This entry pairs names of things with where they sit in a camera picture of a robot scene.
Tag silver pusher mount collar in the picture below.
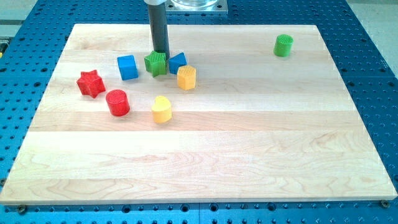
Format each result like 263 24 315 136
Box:
144 0 166 6

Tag red cylinder block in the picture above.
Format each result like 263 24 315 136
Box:
106 90 130 116

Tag green cylinder block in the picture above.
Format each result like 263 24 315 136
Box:
273 34 294 57

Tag yellow hexagon block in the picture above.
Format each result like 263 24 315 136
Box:
177 65 197 90

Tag green star block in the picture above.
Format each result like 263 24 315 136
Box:
144 51 167 77

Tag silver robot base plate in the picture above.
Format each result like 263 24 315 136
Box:
165 0 228 15

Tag light wooden board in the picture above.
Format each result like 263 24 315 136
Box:
1 24 397 205

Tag blue triangle block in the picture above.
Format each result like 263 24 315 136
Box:
169 52 187 75

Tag yellow heart block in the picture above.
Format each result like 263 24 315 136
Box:
151 95 172 123

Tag red star block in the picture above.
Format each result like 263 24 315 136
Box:
76 70 106 98

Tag blue cube block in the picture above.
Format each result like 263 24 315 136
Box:
117 55 139 80

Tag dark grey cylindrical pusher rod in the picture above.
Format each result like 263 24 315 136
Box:
147 2 170 59

